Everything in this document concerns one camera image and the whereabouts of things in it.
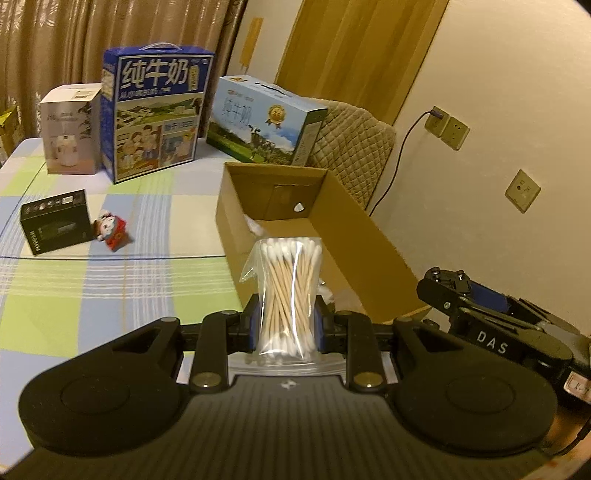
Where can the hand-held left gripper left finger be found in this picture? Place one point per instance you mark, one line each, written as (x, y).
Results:
(251, 323)

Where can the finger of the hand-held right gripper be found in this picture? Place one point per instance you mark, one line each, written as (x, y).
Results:
(445, 290)
(489, 297)

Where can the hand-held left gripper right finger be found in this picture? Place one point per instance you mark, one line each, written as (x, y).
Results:
(319, 323)

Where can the bag of cotton swabs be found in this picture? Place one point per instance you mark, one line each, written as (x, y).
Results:
(288, 286)

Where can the cardboard box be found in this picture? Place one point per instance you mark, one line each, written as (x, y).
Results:
(360, 258)

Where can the plaid tablecloth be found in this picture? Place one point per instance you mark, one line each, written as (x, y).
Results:
(115, 277)

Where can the red cartoon figurine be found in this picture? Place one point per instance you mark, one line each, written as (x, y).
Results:
(113, 230)

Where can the beige quilted chair cover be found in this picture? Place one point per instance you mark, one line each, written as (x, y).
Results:
(355, 143)

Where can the purple charger plug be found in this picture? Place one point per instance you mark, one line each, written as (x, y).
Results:
(436, 112)

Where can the light blue milk carton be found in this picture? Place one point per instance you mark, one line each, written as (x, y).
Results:
(258, 120)

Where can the black product box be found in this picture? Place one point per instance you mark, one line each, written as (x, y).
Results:
(55, 224)

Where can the dark blue milk carton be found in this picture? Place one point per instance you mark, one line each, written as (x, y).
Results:
(157, 115)

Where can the wooden door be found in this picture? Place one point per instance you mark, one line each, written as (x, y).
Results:
(360, 50)

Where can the white humidifier box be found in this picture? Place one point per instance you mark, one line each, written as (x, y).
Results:
(69, 134)

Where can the yellowish carton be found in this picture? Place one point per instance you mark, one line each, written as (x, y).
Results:
(9, 129)

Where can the beige curtain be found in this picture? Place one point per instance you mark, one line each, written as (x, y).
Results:
(92, 32)

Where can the round-hole wall socket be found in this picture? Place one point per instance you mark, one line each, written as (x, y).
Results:
(522, 190)

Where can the empty wall socket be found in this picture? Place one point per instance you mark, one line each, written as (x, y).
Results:
(455, 134)

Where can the wall socket with plug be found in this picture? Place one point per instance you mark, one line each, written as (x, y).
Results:
(436, 124)

